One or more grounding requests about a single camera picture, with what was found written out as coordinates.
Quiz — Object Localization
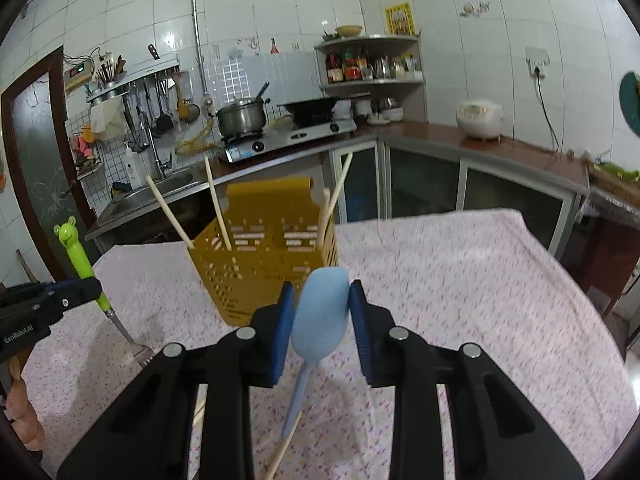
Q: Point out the green handled fork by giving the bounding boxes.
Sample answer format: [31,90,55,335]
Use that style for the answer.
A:
[53,216,155,367]

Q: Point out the wooden chopstick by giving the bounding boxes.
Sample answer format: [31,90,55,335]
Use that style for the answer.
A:
[192,399,206,427]
[264,411,303,480]
[204,155,232,252]
[145,176,194,249]
[317,188,331,250]

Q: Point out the light blue plastic spoon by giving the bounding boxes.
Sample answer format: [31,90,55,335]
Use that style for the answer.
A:
[281,266,350,439]

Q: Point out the kitchen counter cabinets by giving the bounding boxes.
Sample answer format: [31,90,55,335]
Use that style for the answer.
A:
[84,119,591,261]

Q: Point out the left hand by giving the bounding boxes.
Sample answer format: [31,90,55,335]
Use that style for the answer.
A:
[6,356,44,452]

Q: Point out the dark wooden door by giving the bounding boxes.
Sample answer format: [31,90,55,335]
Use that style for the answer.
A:
[1,48,96,281]

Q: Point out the steel sink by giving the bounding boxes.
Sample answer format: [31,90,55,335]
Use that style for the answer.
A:
[110,168,200,214]

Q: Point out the white soap bottle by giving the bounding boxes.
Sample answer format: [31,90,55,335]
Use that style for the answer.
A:
[124,146,145,190]

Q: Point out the yellow perforated utensil holder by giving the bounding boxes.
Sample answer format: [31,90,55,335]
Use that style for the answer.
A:
[189,177,337,326]

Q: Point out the silver gas stove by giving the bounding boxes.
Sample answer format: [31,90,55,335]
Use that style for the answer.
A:
[216,119,357,164]

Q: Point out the wooden board with vegetables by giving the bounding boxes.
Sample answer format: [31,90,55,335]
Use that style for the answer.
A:
[582,157,640,208]

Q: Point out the steel cooking pot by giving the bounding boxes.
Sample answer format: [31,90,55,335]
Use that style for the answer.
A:
[215,81,270,139]

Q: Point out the chopstick in holder right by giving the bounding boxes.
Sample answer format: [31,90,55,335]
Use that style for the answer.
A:
[326,153,352,228]

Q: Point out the white rice cooker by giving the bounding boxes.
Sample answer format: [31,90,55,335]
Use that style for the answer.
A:
[456,99,504,140]

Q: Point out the black wok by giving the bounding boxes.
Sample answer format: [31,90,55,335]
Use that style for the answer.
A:
[280,98,338,128]

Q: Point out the teal round cutting board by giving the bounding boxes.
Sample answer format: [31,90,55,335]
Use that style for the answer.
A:
[618,72,640,136]

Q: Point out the corner shelf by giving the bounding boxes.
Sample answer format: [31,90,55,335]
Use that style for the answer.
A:
[314,35,427,122]

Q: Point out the wall utensil rack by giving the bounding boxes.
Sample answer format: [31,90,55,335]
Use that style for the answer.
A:
[86,54,191,152]

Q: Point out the wall power socket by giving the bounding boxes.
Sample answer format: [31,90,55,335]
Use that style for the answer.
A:
[525,47,550,79]

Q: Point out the yellow wall poster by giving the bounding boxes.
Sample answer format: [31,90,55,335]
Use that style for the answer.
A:
[384,2,416,36]

